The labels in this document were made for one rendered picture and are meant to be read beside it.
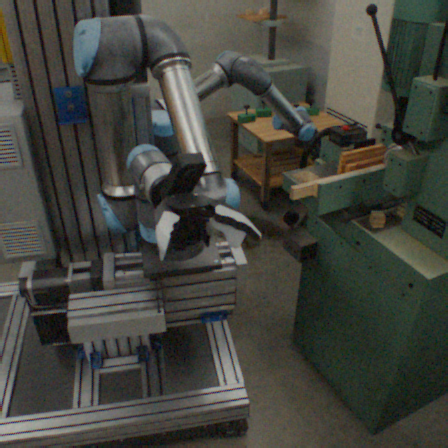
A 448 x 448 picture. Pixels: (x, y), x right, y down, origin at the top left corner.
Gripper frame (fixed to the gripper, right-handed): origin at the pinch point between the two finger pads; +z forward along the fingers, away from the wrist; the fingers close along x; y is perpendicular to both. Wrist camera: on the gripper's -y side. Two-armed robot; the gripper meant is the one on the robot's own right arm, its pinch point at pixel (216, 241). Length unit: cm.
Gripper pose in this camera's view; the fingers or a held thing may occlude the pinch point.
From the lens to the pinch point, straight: 62.6
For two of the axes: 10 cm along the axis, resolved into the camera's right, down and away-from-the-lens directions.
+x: -8.9, 1.2, -4.3
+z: 4.3, 5.0, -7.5
